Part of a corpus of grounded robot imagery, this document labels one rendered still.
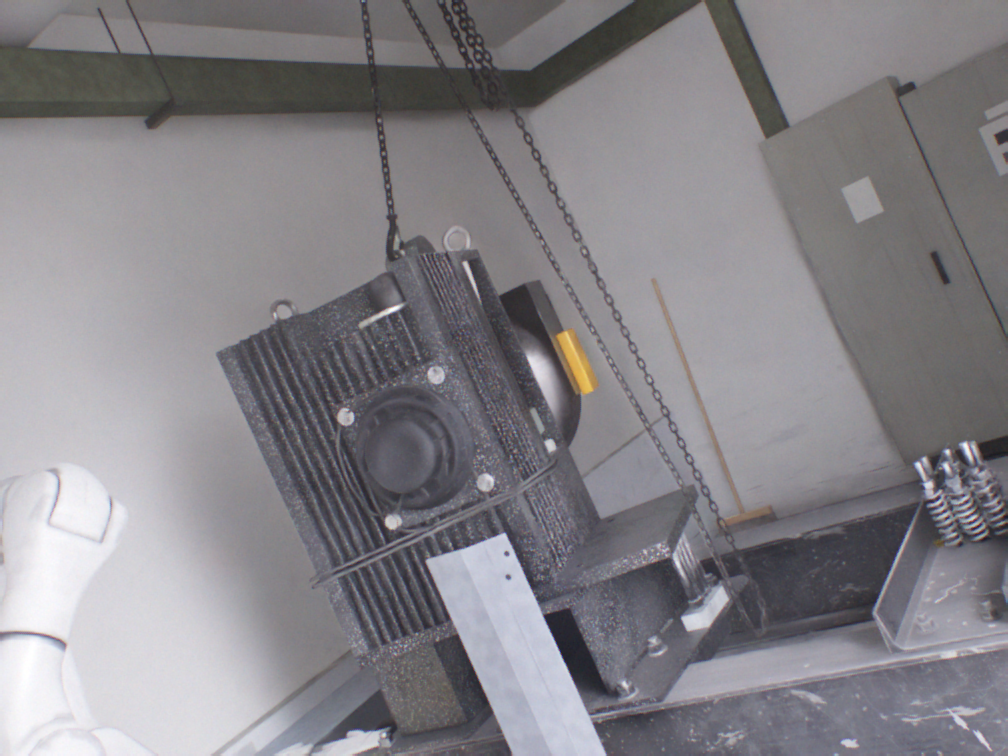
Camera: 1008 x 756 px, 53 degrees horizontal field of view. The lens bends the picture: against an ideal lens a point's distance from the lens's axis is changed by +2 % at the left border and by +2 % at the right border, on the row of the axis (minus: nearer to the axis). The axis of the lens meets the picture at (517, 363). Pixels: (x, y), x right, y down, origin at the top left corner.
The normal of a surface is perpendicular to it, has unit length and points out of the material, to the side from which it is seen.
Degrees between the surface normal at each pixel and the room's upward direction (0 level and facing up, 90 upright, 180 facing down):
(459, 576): 90
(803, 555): 90
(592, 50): 90
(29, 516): 62
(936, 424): 90
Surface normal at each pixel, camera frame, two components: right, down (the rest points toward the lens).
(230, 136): 0.77, -0.35
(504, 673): -0.58, 0.27
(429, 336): -0.29, 0.14
